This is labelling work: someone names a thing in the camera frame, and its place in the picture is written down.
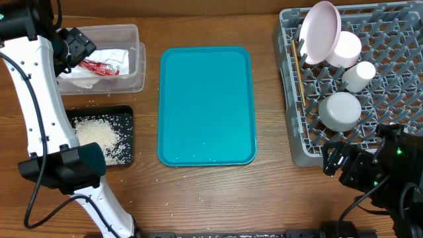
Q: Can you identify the red snack wrapper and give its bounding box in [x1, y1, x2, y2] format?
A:
[79, 59, 120, 76]

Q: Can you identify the white napkin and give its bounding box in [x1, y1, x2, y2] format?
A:
[59, 49, 130, 89]

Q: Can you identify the grey-white bowl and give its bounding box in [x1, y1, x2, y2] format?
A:
[318, 92, 362, 132]

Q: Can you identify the white paper cup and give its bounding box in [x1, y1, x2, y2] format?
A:
[342, 61, 376, 93]

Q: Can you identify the small pink bowl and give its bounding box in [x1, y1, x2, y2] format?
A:
[325, 31, 362, 68]

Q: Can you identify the wooden chopstick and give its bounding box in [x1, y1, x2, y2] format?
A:
[291, 40, 305, 106]

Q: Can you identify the large white plate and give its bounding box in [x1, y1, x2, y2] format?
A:
[299, 1, 341, 65]

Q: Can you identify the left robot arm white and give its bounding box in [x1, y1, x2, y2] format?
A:
[1, 1, 142, 237]

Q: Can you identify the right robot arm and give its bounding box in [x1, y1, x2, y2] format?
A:
[322, 124, 422, 237]

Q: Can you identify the clear plastic waste bin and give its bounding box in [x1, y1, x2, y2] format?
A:
[58, 24, 146, 95]

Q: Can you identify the grey dishwasher rack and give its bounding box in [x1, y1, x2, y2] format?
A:
[274, 1, 422, 167]

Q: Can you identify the pile of rice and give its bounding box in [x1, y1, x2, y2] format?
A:
[73, 115, 132, 166]

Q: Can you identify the black tray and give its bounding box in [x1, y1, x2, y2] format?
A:
[66, 105, 134, 167]

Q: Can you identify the teal plastic tray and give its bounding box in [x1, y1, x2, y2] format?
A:
[157, 46, 257, 167]

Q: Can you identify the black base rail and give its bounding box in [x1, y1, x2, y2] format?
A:
[135, 229, 377, 238]

